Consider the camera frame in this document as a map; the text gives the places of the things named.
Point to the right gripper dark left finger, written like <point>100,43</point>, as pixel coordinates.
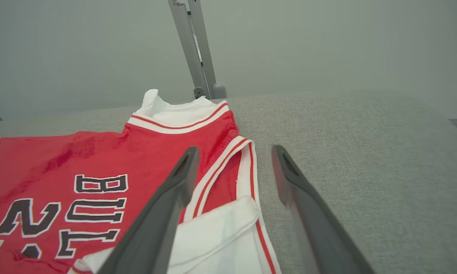
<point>152,243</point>

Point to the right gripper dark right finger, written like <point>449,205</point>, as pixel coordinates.
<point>319,247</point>

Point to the red white basketball jersey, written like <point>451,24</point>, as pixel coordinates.
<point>42,163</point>

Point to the dark grey screwed post bracket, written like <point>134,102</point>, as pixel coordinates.
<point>199,93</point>

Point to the grey rounded post cylinder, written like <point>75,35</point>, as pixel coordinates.
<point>220,92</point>

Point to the grey metal partition post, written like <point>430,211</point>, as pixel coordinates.
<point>194,45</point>

